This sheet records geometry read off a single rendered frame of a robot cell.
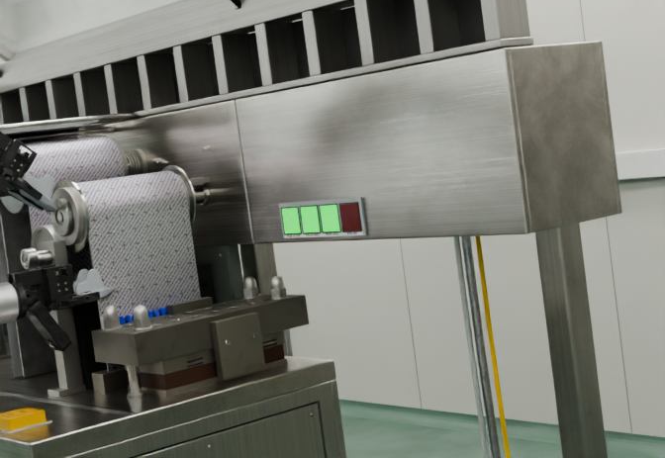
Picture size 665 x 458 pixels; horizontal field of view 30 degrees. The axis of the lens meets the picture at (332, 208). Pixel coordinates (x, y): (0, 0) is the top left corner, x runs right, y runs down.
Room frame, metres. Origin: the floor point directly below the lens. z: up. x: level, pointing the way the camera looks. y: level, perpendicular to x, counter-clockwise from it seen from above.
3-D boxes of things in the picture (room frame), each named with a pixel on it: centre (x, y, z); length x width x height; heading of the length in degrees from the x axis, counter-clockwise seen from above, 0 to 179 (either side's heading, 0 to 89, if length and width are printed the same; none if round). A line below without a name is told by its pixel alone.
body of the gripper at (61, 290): (2.34, 0.57, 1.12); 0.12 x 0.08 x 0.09; 129
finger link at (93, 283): (2.40, 0.47, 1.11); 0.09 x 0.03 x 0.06; 128
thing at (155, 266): (2.49, 0.39, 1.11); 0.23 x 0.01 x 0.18; 129
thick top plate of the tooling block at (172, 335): (2.42, 0.28, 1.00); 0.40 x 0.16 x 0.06; 129
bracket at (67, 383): (2.46, 0.57, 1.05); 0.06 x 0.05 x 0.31; 129
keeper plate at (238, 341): (2.36, 0.21, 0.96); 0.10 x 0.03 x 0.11; 129
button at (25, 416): (2.19, 0.60, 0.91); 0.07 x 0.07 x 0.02; 39
